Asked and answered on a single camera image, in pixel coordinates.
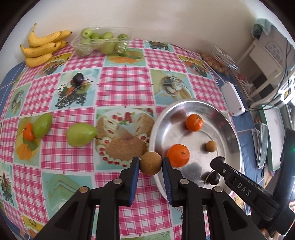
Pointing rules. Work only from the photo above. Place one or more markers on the pink checkered tablecloth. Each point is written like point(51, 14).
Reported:
point(119, 92)

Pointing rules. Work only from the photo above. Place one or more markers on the clear plastic clamshell container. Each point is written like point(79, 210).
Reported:
point(219, 52)

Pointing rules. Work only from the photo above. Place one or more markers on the small round brown fruit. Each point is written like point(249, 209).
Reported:
point(211, 146)

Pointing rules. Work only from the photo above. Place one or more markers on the white plastic box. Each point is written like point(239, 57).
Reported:
point(232, 99)

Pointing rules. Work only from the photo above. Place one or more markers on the small orange tangerine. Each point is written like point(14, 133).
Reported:
point(28, 133)

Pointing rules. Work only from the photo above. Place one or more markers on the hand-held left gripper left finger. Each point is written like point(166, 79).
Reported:
point(134, 180)

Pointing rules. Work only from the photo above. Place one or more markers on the round metal basin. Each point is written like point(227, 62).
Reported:
point(221, 129)

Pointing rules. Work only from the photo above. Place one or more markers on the yellow banana bunch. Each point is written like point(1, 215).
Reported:
point(41, 52)

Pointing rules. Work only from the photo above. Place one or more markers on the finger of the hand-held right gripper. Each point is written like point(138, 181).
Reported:
point(242, 184)

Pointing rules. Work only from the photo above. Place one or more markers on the orange tangerine with pale stem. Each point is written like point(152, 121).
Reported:
point(194, 123)

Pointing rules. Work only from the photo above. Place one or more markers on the green framed white board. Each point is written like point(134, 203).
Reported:
point(274, 129)

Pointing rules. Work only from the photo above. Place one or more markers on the dark plum with stem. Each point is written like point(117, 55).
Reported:
point(213, 178)

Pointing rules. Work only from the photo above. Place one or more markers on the pile of small green fruits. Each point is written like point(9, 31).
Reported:
point(107, 47)

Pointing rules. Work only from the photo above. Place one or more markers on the pile of brown longans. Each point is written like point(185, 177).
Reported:
point(214, 63)

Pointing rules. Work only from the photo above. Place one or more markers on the clear plastic produce container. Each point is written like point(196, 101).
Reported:
point(79, 49)

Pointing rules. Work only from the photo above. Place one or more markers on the dark plum without stem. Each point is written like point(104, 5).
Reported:
point(78, 78)

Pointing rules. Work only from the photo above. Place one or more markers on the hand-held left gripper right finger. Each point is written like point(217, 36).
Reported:
point(166, 182)

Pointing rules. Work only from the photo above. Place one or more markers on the large round brown fruit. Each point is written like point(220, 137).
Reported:
point(150, 163)

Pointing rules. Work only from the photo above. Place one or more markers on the green mango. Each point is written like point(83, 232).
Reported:
point(42, 125)
point(80, 135)

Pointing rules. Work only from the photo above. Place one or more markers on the large orange tangerine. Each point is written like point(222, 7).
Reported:
point(178, 155)

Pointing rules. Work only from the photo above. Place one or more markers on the white wooden furniture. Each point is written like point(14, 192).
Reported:
point(262, 55)

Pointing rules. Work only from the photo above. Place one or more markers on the grey flat panels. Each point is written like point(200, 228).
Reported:
point(262, 143)

